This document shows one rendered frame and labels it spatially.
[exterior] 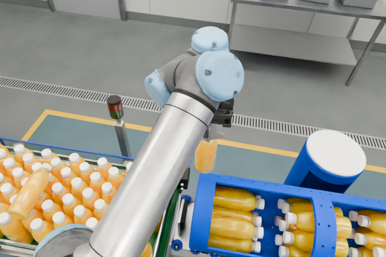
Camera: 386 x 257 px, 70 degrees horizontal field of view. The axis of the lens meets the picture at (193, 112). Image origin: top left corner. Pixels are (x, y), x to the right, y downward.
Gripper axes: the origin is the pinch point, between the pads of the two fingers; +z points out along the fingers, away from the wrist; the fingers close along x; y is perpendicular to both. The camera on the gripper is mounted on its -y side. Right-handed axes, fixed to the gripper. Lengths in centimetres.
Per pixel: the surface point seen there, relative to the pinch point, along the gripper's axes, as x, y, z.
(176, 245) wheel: -22, -12, 47
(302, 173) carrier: 23, 44, 66
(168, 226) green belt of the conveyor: -14, -18, 55
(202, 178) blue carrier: -3.4, -2.4, 25.0
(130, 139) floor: 87, -90, 150
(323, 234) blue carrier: -17, 38, 29
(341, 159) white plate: 27, 60, 54
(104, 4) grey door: 314, -196, 142
